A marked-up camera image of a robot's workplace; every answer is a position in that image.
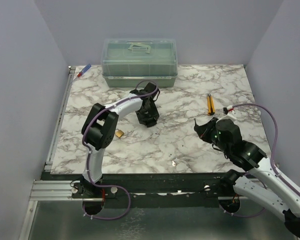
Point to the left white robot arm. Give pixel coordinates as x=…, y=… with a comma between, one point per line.
x=99, y=128

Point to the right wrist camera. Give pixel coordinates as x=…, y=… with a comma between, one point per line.
x=229, y=113

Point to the yellow utility knife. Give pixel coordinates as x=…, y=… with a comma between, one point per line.
x=210, y=105

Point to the blue red screwdriver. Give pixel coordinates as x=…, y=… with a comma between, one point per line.
x=84, y=70

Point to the small brass padlock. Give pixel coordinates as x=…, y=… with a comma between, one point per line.
x=119, y=133

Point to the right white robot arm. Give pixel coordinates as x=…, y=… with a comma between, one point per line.
x=276, y=197

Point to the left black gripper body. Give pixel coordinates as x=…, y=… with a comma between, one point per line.
x=150, y=113

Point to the aluminium rail left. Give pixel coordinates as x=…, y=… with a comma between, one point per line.
x=54, y=190

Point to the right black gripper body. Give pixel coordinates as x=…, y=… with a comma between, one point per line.
x=209, y=134

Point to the green transparent toolbox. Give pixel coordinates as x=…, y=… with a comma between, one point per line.
x=127, y=62

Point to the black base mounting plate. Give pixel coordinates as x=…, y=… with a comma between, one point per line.
x=156, y=190

